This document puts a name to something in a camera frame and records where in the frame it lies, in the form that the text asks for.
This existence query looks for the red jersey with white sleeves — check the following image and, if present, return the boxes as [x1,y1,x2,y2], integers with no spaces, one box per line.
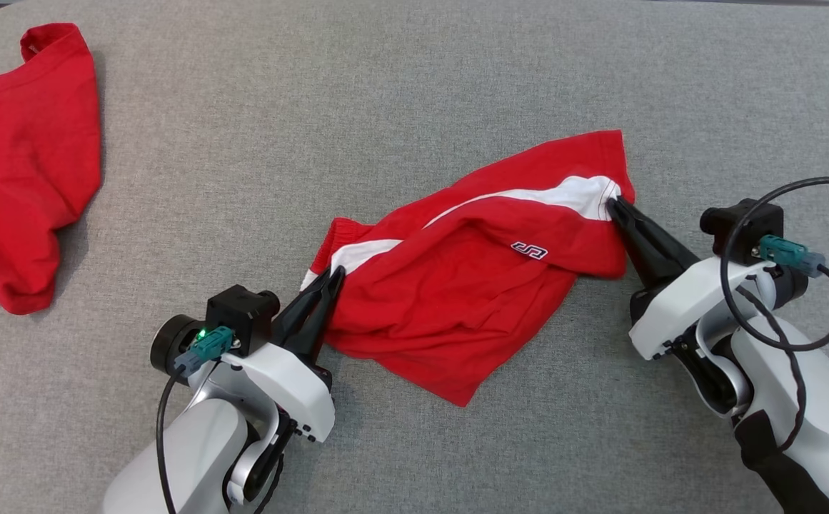
[0,23,103,316]

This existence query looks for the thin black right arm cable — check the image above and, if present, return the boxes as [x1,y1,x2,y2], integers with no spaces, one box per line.
[735,287,809,452]

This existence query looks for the left camera cable teal plug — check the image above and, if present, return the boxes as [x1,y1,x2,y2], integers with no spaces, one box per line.
[157,326,234,514]

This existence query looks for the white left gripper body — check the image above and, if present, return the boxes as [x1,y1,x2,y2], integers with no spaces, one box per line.
[220,343,337,443]

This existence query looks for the red shorts with white stripe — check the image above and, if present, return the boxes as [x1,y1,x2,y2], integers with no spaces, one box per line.
[300,130,636,408]

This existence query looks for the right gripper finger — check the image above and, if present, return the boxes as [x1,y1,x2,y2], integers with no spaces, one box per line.
[607,203,679,288]
[614,197,702,271]

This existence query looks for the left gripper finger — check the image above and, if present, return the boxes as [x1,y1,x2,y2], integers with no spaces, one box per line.
[271,268,332,349]
[303,266,347,361]

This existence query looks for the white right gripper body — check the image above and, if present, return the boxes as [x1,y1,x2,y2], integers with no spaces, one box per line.
[628,256,775,361]

